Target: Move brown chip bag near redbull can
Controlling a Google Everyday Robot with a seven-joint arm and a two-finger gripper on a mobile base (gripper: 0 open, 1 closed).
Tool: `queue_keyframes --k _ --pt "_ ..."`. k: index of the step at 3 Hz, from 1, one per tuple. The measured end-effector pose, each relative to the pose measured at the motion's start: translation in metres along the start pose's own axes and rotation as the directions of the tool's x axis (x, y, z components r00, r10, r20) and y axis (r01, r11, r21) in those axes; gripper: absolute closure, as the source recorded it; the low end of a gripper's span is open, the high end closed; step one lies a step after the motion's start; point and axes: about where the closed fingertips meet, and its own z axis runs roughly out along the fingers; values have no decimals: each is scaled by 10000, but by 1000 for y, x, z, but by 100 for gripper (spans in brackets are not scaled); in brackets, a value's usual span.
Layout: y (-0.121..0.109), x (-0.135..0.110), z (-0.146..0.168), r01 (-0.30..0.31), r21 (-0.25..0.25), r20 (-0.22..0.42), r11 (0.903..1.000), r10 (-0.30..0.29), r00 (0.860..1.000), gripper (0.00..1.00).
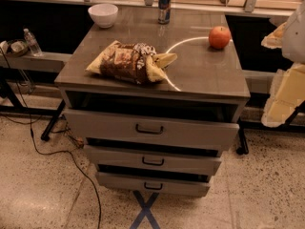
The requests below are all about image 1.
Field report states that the brown chip bag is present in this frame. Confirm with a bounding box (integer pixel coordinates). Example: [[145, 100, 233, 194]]
[[86, 40, 177, 84]]

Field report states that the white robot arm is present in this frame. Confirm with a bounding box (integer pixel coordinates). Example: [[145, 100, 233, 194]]
[[261, 1, 305, 128]]

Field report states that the redbull can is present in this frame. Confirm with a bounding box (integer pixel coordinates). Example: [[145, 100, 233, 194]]
[[158, 0, 171, 24]]

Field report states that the grey drawer cabinet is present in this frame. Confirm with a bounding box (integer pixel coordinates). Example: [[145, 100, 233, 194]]
[[55, 7, 250, 197]]

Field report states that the middle drawer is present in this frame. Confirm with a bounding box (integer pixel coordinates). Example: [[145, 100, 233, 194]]
[[84, 145, 221, 176]]

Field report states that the drawer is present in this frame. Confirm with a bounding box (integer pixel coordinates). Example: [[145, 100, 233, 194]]
[[64, 109, 238, 150], [84, 145, 221, 176], [96, 172, 210, 197]]

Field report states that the top drawer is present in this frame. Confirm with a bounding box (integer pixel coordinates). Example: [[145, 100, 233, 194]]
[[64, 109, 238, 150]]

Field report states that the bottom drawer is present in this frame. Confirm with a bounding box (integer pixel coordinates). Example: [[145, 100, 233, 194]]
[[96, 172, 210, 197]]

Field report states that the orange apple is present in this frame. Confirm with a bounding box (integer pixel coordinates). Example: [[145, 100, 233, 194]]
[[209, 26, 231, 50]]

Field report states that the white bowl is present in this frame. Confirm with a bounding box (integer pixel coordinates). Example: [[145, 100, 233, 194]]
[[88, 4, 118, 28]]

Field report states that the grey side bench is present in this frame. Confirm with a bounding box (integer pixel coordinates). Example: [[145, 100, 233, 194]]
[[0, 52, 71, 73]]

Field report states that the clear plastic water bottle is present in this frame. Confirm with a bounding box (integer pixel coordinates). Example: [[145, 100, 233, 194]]
[[24, 29, 43, 56]]

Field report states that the small bowl on bench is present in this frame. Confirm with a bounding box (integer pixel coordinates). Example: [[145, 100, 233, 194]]
[[6, 40, 28, 57]]

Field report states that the black floor cable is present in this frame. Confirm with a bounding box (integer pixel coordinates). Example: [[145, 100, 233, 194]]
[[0, 48, 103, 229]]

